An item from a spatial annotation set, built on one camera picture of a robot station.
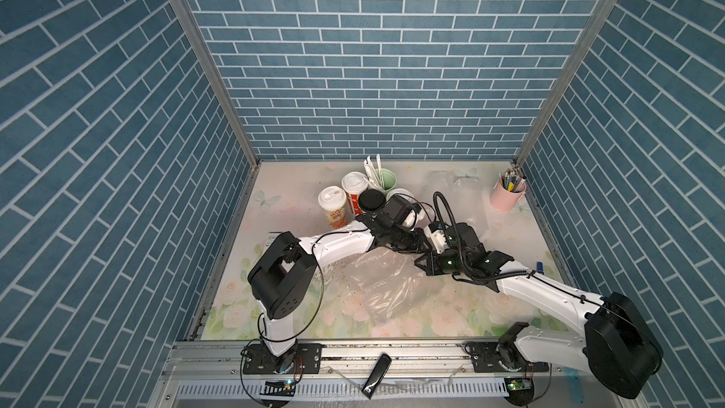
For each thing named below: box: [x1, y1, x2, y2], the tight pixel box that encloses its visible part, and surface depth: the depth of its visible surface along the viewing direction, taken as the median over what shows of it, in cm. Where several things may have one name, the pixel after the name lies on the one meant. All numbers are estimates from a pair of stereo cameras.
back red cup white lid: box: [341, 171, 370, 216], surface depth 92 cm
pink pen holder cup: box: [489, 180, 527, 212], surface depth 102 cm
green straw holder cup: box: [374, 168, 398, 194], surface depth 101 cm
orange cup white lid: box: [317, 185, 348, 230], surface depth 89 cm
